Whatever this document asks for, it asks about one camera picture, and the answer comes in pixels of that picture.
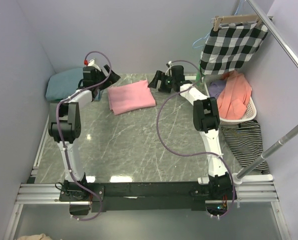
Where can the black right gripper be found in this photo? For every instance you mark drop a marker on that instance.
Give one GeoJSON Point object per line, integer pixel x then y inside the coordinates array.
{"type": "Point", "coordinates": [158, 76]}

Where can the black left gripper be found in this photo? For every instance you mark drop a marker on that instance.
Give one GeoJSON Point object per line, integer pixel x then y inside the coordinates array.
{"type": "Point", "coordinates": [112, 79]}

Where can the pink t-shirt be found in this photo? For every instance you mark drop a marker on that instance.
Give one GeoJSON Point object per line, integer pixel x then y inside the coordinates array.
{"type": "Point", "coordinates": [130, 97]}

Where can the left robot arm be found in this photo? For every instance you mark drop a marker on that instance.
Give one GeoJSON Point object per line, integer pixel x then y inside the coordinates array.
{"type": "Point", "coordinates": [64, 124]}

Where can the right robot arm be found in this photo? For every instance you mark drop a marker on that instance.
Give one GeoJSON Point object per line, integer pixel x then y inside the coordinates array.
{"type": "Point", "coordinates": [206, 121]}

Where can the white rack foot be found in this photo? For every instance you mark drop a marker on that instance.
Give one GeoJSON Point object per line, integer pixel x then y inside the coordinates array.
{"type": "Point", "coordinates": [190, 78]}

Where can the green hanging garment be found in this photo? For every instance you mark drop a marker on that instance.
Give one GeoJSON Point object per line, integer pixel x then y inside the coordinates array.
{"type": "Point", "coordinates": [199, 76]}

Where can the folded teal t-shirt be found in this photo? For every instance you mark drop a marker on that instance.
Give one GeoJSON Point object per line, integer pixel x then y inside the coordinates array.
{"type": "Point", "coordinates": [63, 84]}

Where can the purple garment in basket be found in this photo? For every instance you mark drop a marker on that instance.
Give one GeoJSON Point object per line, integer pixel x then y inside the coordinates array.
{"type": "Point", "coordinates": [216, 87]}

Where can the black white checkered cloth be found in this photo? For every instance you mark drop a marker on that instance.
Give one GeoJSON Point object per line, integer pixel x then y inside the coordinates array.
{"type": "Point", "coordinates": [232, 45]}

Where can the orange shirt in basket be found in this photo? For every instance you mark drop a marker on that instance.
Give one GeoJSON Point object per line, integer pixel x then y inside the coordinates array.
{"type": "Point", "coordinates": [233, 101]}

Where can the white laundry basket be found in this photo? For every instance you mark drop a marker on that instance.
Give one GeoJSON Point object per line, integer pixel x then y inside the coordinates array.
{"type": "Point", "coordinates": [251, 109]}

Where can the black white striped garment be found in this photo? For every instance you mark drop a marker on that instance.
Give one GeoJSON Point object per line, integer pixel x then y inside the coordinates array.
{"type": "Point", "coordinates": [244, 141]}

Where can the wooden clothes hanger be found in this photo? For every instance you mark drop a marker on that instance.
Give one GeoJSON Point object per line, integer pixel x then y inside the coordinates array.
{"type": "Point", "coordinates": [233, 19]}

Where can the black mounting base bar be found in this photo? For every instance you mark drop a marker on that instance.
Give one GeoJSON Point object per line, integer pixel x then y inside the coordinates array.
{"type": "Point", "coordinates": [141, 196]}

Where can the metal clothes rack pole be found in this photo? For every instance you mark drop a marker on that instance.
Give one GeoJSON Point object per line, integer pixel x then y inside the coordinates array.
{"type": "Point", "coordinates": [294, 58]}

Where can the beige cloth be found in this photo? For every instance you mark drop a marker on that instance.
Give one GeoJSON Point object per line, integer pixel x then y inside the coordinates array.
{"type": "Point", "coordinates": [41, 236]}

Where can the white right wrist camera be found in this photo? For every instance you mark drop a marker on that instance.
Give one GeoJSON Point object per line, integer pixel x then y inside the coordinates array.
{"type": "Point", "coordinates": [169, 65]}

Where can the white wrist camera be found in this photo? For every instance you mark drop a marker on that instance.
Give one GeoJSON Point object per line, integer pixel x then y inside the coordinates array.
{"type": "Point", "coordinates": [92, 63]}
{"type": "Point", "coordinates": [169, 65]}

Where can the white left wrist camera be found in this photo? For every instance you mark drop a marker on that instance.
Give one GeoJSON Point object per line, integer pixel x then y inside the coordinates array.
{"type": "Point", "coordinates": [92, 63]}

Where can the blue wire hanger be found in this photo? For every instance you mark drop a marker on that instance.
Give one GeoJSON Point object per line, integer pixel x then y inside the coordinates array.
{"type": "Point", "coordinates": [199, 43]}

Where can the aluminium frame rail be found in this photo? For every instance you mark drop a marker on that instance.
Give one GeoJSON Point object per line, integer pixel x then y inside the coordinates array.
{"type": "Point", "coordinates": [257, 213]}

